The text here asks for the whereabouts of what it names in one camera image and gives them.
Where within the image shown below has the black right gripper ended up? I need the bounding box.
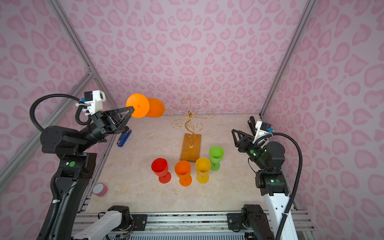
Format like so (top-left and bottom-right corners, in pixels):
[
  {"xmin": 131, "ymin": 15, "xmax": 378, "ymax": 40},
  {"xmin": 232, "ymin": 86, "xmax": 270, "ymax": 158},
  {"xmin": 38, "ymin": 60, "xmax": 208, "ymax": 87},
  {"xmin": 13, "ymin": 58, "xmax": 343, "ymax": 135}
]
[{"xmin": 231, "ymin": 128, "xmax": 269, "ymax": 171}]

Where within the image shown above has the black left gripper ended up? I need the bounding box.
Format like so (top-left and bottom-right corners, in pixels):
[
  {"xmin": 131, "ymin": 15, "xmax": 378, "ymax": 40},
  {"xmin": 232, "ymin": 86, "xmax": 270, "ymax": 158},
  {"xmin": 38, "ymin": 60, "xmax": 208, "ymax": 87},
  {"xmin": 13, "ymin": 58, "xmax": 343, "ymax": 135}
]
[{"xmin": 82, "ymin": 108, "xmax": 138, "ymax": 154}]

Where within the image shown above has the orange wine glass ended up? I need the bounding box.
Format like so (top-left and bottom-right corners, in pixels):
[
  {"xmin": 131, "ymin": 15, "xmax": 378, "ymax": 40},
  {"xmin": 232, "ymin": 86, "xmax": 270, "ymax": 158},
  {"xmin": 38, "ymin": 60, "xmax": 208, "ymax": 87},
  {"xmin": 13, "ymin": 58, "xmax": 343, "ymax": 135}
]
[
  {"xmin": 175, "ymin": 161, "xmax": 192, "ymax": 187},
  {"xmin": 126, "ymin": 94, "xmax": 165, "ymax": 119}
]

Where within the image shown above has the green wine glass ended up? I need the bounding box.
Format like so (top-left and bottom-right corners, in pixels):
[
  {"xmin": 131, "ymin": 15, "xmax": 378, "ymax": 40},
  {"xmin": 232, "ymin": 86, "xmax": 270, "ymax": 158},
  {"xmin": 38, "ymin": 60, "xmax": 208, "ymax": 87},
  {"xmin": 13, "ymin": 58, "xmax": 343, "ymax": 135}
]
[{"xmin": 209, "ymin": 146, "xmax": 225, "ymax": 171}]

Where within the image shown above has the yellow wine glass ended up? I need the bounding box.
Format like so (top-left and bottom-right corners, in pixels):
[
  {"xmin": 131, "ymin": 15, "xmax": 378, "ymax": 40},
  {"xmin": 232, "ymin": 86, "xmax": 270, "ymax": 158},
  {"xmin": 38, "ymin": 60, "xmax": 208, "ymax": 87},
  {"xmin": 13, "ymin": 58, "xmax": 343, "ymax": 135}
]
[{"xmin": 196, "ymin": 158, "xmax": 211, "ymax": 184}]

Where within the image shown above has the red wine glass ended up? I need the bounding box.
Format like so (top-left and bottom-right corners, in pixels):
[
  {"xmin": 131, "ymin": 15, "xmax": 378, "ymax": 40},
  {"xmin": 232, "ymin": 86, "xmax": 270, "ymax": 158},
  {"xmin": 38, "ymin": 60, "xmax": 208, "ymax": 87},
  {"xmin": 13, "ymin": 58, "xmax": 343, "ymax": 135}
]
[{"xmin": 151, "ymin": 158, "xmax": 172, "ymax": 184}]

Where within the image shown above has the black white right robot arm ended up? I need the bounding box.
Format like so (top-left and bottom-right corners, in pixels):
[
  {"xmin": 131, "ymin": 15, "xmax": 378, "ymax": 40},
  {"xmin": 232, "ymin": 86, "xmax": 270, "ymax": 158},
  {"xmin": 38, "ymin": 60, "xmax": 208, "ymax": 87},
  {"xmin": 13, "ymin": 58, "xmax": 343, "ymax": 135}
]
[{"xmin": 232, "ymin": 130, "xmax": 303, "ymax": 240}]

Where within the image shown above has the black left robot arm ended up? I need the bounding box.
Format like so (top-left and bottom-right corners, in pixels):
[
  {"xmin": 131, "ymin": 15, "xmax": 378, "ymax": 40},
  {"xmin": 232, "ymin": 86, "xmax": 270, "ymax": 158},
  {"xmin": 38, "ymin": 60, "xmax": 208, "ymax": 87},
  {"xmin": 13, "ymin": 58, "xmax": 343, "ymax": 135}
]
[{"xmin": 30, "ymin": 94, "xmax": 135, "ymax": 240}]

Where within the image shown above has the wooden rack base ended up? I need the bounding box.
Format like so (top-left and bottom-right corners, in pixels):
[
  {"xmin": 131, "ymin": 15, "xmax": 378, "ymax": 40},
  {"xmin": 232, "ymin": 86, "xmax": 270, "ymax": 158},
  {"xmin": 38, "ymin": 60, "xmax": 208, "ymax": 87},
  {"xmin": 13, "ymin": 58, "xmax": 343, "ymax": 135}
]
[{"xmin": 180, "ymin": 134, "xmax": 202, "ymax": 162}]

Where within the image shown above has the blue and black stapler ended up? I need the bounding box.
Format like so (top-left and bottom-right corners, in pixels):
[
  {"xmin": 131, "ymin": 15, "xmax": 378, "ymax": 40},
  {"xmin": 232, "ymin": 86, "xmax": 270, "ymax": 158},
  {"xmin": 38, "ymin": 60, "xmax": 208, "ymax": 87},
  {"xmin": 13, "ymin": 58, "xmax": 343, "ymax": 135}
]
[{"xmin": 117, "ymin": 128, "xmax": 132, "ymax": 148}]

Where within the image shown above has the pink round object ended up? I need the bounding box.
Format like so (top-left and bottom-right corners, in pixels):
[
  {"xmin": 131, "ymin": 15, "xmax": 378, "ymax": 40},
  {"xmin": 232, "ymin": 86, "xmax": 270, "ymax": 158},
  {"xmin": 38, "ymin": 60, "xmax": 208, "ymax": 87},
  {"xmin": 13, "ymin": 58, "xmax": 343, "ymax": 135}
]
[{"xmin": 92, "ymin": 183, "xmax": 109, "ymax": 197}]

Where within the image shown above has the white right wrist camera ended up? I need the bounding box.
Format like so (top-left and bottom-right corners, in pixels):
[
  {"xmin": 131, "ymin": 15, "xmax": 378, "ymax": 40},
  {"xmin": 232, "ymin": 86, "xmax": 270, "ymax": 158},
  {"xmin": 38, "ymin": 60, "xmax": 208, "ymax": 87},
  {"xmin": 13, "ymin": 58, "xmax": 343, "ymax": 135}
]
[{"xmin": 253, "ymin": 121, "xmax": 274, "ymax": 144}]

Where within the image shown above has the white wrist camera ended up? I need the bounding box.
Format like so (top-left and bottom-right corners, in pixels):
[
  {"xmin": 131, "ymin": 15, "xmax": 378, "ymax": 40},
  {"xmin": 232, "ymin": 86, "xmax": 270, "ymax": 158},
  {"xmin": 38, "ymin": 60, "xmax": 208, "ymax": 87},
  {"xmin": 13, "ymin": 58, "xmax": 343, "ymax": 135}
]
[
  {"xmin": 76, "ymin": 90, "xmax": 106, "ymax": 116},
  {"xmin": 253, "ymin": 121, "xmax": 274, "ymax": 144}
]

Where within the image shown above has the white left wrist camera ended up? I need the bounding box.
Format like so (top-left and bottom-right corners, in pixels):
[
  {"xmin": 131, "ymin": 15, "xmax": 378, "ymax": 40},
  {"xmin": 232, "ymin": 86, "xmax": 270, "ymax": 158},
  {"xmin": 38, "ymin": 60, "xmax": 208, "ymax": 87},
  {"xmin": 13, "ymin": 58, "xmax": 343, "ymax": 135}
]
[{"xmin": 76, "ymin": 90, "xmax": 106, "ymax": 116}]

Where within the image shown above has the gold wire glass rack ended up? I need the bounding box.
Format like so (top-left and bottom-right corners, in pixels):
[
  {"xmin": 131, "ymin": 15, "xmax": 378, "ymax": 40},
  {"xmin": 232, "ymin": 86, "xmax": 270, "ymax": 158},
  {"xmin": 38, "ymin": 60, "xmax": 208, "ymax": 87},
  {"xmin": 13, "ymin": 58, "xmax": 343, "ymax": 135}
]
[{"xmin": 165, "ymin": 98, "xmax": 215, "ymax": 140}]

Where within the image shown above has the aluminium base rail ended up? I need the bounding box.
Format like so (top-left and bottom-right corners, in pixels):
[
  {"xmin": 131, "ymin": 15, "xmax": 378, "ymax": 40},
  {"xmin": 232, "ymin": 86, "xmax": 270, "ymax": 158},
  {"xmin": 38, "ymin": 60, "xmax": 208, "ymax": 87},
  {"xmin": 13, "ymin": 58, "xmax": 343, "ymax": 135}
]
[{"xmin": 72, "ymin": 211, "xmax": 319, "ymax": 240}]

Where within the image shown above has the aluminium corner frame post left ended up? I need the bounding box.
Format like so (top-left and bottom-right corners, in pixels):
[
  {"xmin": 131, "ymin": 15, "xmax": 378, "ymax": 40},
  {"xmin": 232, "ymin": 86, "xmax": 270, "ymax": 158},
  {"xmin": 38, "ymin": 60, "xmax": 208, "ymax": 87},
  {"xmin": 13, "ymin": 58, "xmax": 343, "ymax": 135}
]
[{"xmin": 46, "ymin": 1, "xmax": 118, "ymax": 109}]

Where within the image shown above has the aluminium corner frame post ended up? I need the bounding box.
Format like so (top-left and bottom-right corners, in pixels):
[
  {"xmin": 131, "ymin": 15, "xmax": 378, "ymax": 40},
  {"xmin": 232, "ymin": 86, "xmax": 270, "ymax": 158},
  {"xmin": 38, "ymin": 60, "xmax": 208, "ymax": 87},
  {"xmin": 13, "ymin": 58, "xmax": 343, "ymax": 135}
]
[
  {"xmin": 259, "ymin": 0, "xmax": 319, "ymax": 120},
  {"xmin": 46, "ymin": 1, "xmax": 118, "ymax": 109}
]

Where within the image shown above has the aluminium corner frame post right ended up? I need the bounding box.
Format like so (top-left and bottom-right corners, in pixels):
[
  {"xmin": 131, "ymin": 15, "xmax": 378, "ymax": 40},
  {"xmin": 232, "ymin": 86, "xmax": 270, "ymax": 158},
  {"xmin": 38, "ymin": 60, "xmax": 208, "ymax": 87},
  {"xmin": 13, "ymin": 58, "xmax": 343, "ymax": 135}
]
[{"xmin": 259, "ymin": 0, "xmax": 319, "ymax": 120}]

